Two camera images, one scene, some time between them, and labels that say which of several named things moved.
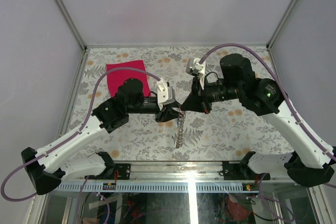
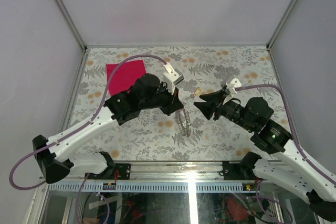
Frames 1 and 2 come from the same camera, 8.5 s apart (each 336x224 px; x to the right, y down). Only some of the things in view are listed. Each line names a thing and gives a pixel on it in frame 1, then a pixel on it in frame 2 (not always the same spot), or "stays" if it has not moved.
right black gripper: (195, 102) to (208, 108)
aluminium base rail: (182, 171) stays
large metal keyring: (181, 114) to (183, 119)
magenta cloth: (116, 78) stays
